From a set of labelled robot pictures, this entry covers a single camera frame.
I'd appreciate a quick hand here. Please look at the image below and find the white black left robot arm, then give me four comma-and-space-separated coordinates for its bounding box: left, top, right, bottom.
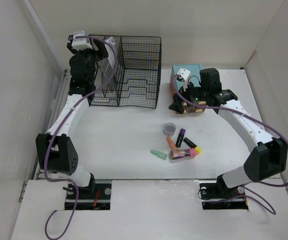
36, 37, 118, 199

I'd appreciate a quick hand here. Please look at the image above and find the green highlighter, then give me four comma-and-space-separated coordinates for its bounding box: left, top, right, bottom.
150, 149, 168, 160

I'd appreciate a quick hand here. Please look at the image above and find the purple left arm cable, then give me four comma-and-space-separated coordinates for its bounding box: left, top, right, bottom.
45, 34, 121, 240

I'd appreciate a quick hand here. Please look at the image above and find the yellow cap black highlighter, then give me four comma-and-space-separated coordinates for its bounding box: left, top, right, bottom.
183, 137, 202, 154

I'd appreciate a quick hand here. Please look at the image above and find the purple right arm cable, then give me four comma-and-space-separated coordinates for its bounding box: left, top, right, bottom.
171, 73, 288, 216

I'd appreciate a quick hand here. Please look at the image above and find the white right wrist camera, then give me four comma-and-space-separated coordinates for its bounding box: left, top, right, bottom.
177, 67, 191, 82

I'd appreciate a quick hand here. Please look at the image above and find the grey paper swatch booklet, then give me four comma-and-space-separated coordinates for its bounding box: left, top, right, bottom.
100, 36, 117, 81

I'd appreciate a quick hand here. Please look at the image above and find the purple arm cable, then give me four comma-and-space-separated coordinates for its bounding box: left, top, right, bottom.
171, 73, 288, 216
45, 34, 121, 240

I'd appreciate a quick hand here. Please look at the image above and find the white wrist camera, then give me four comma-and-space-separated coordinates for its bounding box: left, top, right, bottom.
177, 67, 191, 82
72, 30, 93, 51

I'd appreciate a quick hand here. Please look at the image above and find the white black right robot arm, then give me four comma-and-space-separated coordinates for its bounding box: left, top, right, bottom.
169, 68, 288, 200

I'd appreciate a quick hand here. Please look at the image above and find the teal orange drawer box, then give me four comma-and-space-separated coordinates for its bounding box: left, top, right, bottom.
170, 63, 205, 114

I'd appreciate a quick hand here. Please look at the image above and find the orange highlighter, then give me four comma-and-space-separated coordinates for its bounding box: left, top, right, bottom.
166, 137, 177, 151

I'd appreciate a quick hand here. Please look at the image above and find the black wire mesh organizer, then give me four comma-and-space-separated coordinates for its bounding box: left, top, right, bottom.
92, 35, 162, 109

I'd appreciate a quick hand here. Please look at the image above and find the aluminium rail left side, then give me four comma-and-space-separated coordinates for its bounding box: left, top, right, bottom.
32, 68, 74, 181

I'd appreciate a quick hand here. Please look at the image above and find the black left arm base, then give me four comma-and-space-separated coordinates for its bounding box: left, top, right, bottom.
63, 179, 112, 211

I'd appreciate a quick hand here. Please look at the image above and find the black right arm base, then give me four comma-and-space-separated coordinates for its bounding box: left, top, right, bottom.
197, 180, 248, 210

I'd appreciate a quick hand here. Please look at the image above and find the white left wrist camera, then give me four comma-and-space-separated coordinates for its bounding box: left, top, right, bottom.
72, 30, 93, 51

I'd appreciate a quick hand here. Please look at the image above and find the pink colourful tube case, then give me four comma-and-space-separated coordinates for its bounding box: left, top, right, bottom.
170, 148, 199, 160

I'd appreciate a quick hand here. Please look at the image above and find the purple cap black highlighter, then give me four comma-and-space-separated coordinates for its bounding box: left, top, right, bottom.
175, 128, 186, 148

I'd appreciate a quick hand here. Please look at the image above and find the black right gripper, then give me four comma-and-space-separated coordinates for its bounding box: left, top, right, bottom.
168, 77, 209, 114

